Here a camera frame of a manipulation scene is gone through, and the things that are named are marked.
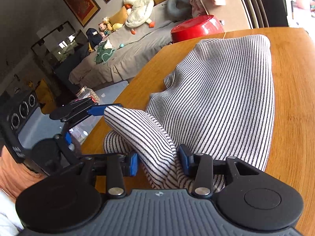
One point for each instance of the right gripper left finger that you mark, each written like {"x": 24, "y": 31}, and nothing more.
{"x": 115, "y": 167}

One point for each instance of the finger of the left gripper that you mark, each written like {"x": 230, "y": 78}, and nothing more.
{"x": 93, "y": 113}
{"x": 69, "y": 111}

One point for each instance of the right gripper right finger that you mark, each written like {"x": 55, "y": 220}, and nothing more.
{"x": 201, "y": 168}

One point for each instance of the grey striped knit garment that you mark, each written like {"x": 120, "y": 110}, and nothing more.
{"x": 218, "y": 101}

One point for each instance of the person's hand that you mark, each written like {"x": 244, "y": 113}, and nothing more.
{"x": 16, "y": 177}

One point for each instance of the clear snack jar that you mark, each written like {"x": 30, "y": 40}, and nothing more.
{"x": 86, "y": 92}

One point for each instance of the grey side table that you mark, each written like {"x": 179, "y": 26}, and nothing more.
{"x": 40, "y": 126}

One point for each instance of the green plush toy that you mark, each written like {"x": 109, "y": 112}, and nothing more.
{"x": 104, "y": 52}

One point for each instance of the glass fish tank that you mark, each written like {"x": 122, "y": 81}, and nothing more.
{"x": 59, "y": 44}

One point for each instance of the grey covered sofa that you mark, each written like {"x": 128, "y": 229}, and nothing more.
{"x": 132, "y": 51}

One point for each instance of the black cap plush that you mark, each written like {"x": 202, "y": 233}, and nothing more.
{"x": 94, "y": 38}

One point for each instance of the small doll toys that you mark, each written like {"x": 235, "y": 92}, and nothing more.
{"x": 105, "y": 27}

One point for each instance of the yellow cushion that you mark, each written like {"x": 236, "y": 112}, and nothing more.
{"x": 120, "y": 17}

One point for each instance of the white goose plush toy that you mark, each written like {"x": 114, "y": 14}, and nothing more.
{"x": 139, "y": 12}

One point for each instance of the grey neck pillow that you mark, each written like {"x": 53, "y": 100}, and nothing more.
{"x": 179, "y": 9}

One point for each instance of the red round stool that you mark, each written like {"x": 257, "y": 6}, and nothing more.
{"x": 196, "y": 27}

